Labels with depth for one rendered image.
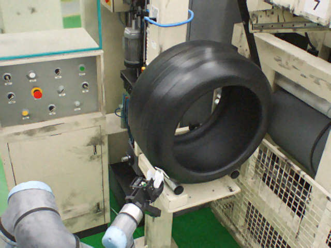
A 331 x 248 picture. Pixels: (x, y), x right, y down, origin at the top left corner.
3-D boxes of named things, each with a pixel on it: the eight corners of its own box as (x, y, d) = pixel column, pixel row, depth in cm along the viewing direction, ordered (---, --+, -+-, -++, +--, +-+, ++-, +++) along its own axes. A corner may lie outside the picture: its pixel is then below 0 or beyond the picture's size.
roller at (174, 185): (151, 141, 186) (151, 148, 188) (143, 143, 184) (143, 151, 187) (184, 185, 159) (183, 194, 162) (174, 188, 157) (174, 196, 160)
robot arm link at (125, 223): (103, 252, 124) (97, 235, 120) (120, 226, 132) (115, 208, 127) (123, 259, 121) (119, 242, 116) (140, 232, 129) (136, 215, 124)
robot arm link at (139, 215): (140, 229, 128) (121, 226, 132) (147, 218, 131) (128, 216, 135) (133, 213, 124) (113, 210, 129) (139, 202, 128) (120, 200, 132)
